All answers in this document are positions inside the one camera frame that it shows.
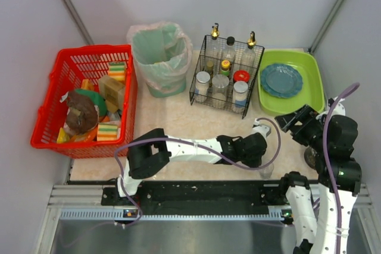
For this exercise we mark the red lid sauce jar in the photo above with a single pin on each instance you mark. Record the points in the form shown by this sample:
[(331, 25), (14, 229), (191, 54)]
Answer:
[(241, 75)]

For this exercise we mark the black cap clear bottle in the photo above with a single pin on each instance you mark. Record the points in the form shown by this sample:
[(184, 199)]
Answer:
[(229, 51)]

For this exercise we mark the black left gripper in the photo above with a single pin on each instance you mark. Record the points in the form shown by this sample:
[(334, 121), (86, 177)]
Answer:
[(258, 154)]

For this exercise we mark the dark jar at right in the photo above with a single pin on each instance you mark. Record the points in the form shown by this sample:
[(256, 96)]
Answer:
[(309, 157)]

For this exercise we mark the green bin with plastic bag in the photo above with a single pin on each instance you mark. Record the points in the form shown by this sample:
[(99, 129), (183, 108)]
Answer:
[(163, 55)]

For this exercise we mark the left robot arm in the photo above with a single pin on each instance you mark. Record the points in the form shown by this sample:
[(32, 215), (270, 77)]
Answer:
[(150, 153)]

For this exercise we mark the green plastic tub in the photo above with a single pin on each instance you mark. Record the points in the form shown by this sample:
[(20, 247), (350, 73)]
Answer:
[(312, 92)]

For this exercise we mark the small glass bowl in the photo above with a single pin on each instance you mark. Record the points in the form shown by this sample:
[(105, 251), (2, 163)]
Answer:
[(266, 170)]

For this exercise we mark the silver lid spice jar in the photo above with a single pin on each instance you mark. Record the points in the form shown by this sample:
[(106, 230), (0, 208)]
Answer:
[(202, 85)]

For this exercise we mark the yellow cap sauce bottle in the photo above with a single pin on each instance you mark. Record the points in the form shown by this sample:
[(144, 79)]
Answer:
[(225, 67)]

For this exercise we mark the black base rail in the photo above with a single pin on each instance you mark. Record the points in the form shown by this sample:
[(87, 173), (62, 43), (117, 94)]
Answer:
[(208, 197)]

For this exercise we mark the brown crumpled bag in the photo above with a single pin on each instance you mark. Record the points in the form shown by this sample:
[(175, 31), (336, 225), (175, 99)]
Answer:
[(82, 114)]

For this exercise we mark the teal ceramic plate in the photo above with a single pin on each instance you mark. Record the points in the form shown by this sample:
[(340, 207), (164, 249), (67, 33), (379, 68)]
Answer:
[(281, 80)]

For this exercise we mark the striped sponge pack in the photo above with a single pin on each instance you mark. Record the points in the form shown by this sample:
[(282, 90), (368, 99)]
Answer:
[(107, 132), (117, 70)]

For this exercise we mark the cardboard box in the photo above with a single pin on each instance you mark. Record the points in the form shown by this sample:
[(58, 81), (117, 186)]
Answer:
[(112, 90)]

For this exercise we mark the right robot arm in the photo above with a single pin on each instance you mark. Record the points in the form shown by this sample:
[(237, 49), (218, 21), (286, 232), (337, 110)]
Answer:
[(339, 179)]

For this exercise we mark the black wire rack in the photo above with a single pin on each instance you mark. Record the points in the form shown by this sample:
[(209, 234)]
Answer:
[(253, 71)]

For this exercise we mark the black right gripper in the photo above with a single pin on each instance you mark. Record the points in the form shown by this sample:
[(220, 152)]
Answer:
[(296, 123)]

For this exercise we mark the gold pourer glass bottle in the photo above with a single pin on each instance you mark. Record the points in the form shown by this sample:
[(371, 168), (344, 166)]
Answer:
[(213, 46)]

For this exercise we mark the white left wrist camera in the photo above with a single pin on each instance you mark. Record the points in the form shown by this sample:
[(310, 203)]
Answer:
[(261, 129)]

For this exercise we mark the small gold cap bottle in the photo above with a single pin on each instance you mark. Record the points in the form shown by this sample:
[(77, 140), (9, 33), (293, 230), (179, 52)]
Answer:
[(209, 68)]

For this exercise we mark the red plastic basket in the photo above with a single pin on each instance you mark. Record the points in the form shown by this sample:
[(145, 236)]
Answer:
[(72, 65)]

